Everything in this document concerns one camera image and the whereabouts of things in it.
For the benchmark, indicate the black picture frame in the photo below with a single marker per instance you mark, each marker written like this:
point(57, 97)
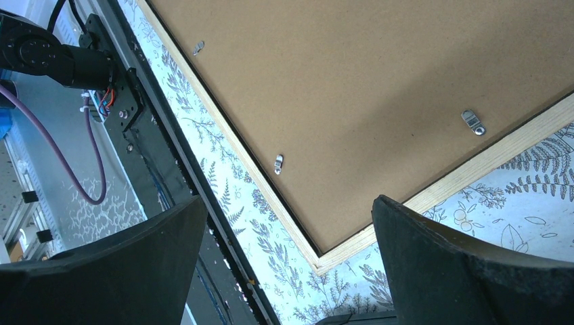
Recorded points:
point(329, 104)

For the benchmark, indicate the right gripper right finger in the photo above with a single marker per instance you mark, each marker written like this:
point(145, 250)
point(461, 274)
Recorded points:
point(438, 275)

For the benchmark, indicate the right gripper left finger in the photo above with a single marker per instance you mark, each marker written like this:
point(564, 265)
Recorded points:
point(140, 275)

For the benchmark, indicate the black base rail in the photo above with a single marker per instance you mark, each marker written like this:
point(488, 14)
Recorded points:
point(164, 172)

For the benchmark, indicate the grey slotted cable duct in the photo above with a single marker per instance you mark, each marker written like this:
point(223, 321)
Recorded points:
point(28, 162)

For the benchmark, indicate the floral table mat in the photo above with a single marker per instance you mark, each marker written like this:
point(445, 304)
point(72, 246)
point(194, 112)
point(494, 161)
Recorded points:
point(526, 205)

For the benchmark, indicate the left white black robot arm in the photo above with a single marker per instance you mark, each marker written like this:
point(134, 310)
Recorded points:
point(30, 49)

